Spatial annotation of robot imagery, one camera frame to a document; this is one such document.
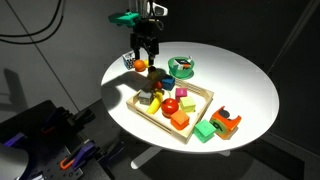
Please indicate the white table base legs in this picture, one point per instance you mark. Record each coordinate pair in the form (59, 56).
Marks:
(145, 158)

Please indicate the orange cube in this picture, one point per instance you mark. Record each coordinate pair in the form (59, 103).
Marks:
(180, 120)

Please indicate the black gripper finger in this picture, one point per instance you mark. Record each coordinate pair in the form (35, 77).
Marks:
(136, 46)
(151, 50)

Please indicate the orange shape sorter box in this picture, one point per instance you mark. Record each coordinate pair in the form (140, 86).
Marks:
(226, 126)

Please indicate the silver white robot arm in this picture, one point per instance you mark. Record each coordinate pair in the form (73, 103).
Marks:
(138, 8)

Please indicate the small yellow toy fruit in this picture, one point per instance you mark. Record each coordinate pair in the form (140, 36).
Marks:
(146, 63)

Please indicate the small red strawberry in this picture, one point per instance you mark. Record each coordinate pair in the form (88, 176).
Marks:
(157, 85)

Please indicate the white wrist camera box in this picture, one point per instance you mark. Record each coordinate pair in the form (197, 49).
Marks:
(158, 9)

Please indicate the red toy tomato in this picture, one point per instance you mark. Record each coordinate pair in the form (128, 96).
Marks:
(170, 107)

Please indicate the wooden tray box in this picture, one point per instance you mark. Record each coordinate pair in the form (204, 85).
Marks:
(150, 118)

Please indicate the black perforated pegboard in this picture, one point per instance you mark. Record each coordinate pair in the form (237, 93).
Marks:
(46, 156)

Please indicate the yellow toy lemon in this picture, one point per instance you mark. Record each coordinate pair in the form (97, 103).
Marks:
(154, 76)

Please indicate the yellow toy banana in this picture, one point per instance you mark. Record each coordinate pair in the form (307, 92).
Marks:
(155, 105)

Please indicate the purple black spring clamp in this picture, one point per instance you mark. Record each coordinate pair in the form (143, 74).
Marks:
(83, 153)
(80, 116)

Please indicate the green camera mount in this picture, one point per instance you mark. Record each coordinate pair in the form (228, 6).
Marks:
(123, 18)

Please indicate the black white toy block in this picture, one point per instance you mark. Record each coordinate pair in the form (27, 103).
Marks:
(183, 63)

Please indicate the pink cube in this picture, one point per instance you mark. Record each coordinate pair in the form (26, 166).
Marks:
(181, 94)

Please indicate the dark grey stand plate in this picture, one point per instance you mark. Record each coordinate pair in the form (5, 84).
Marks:
(90, 173)

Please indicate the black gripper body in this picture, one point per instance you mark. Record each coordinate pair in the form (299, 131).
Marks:
(145, 30)

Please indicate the dark red toy plum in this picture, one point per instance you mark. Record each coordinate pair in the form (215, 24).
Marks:
(152, 69)

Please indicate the yellow-green cube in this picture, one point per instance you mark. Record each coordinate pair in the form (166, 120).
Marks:
(187, 104)

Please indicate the teal green cube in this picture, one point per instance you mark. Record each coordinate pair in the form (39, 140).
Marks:
(204, 131)

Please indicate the grey house-shaped block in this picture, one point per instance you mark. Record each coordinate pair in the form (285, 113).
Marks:
(145, 97)

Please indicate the grey white robot base link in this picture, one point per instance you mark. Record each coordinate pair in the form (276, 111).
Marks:
(11, 163)

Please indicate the green plastic bowl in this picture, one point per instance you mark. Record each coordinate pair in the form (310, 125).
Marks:
(173, 71)

